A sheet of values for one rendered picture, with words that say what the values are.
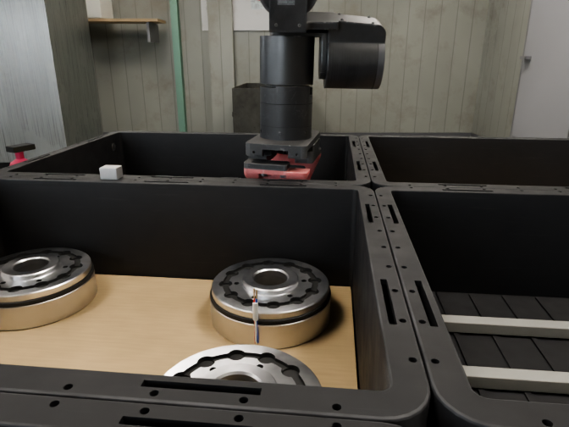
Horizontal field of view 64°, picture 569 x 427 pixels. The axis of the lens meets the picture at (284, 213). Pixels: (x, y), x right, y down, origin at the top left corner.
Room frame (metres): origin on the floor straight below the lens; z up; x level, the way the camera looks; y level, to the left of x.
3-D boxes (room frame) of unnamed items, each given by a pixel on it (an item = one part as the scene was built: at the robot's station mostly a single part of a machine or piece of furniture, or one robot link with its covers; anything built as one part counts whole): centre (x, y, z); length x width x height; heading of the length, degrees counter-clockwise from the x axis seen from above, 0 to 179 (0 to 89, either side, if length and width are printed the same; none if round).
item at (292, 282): (0.35, 0.01, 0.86); 0.05 x 0.05 x 0.01
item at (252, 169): (0.49, 0.00, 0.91); 0.07 x 0.07 x 0.09; 78
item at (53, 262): (0.38, 0.23, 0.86); 0.05 x 0.05 x 0.01
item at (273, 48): (0.51, -0.01, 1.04); 0.07 x 0.06 x 0.07; 90
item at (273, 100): (0.51, 0.00, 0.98); 0.10 x 0.07 x 0.07; 168
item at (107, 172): (0.45, 0.17, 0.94); 0.02 x 0.01 x 0.01; 84
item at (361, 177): (0.59, 0.10, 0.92); 0.40 x 0.30 x 0.02; 84
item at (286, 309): (0.35, 0.01, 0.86); 0.10 x 0.10 x 0.01
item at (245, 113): (5.51, 0.13, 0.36); 1.06 x 0.87 x 0.73; 0
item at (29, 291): (0.38, 0.23, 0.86); 0.10 x 0.10 x 0.01
